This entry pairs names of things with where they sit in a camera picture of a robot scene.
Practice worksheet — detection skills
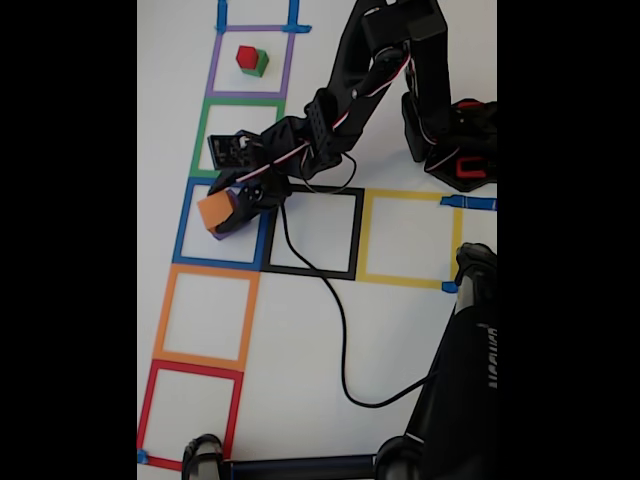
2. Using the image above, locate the purple block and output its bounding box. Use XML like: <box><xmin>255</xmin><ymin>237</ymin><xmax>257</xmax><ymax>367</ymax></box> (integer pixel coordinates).
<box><xmin>213</xmin><ymin>187</ymin><xmax>241</xmax><ymax>242</ymax></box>

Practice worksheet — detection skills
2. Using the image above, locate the orange block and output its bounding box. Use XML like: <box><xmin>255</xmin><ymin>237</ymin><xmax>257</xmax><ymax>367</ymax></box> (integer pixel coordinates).
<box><xmin>196</xmin><ymin>192</ymin><xmax>237</xmax><ymax>234</ymax></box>

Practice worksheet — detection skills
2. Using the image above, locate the green block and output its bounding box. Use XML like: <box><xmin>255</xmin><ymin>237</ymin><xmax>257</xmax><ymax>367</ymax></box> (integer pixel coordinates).
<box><xmin>239</xmin><ymin>48</ymin><xmax>270</xmax><ymax>78</ymax></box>

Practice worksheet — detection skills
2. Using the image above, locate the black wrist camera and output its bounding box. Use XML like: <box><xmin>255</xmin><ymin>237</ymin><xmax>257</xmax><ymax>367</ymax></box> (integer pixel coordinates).
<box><xmin>207</xmin><ymin>131</ymin><xmax>265</xmax><ymax>171</ymax></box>

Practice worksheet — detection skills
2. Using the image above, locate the black square frame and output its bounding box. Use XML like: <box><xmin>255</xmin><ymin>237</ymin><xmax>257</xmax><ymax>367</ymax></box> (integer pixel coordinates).
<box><xmin>260</xmin><ymin>183</ymin><xmax>365</xmax><ymax>281</ymax></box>

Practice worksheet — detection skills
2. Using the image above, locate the green square frame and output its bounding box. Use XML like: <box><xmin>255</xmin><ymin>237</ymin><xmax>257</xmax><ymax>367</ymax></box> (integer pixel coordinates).
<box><xmin>189</xmin><ymin>97</ymin><xmax>287</xmax><ymax>182</ymax></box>

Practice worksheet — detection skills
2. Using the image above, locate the orange square frame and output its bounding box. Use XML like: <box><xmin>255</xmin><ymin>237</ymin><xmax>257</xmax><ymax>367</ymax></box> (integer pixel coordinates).
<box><xmin>152</xmin><ymin>263</ymin><xmax>261</xmax><ymax>372</ymax></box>

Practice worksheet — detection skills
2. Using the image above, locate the blue square frame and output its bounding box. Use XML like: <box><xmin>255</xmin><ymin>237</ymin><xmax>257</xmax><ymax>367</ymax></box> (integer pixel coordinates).
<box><xmin>172</xmin><ymin>177</ymin><xmax>275</xmax><ymax>272</ymax></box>

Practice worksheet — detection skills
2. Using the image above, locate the purple square frame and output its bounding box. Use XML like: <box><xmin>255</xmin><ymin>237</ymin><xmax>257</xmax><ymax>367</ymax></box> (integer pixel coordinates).
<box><xmin>204</xmin><ymin>24</ymin><xmax>296</xmax><ymax>101</ymax></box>

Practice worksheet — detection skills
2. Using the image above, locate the yellow square frame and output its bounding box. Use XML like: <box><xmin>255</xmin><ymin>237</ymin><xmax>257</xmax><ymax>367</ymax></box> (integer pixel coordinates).
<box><xmin>355</xmin><ymin>188</ymin><xmax>464</xmax><ymax>291</ymax></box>

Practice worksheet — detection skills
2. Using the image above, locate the red square frame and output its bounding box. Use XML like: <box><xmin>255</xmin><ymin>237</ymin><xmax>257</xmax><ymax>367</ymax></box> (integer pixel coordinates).
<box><xmin>136</xmin><ymin>358</ymin><xmax>245</xmax><ymax>474</ymax></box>

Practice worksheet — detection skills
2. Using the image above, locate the black camera cable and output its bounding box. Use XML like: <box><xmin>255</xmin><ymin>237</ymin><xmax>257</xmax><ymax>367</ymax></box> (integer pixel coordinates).
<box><xmin>249</xmin><ymin>142</ymin><xmax>441</xmax><ymax>409</ymax></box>

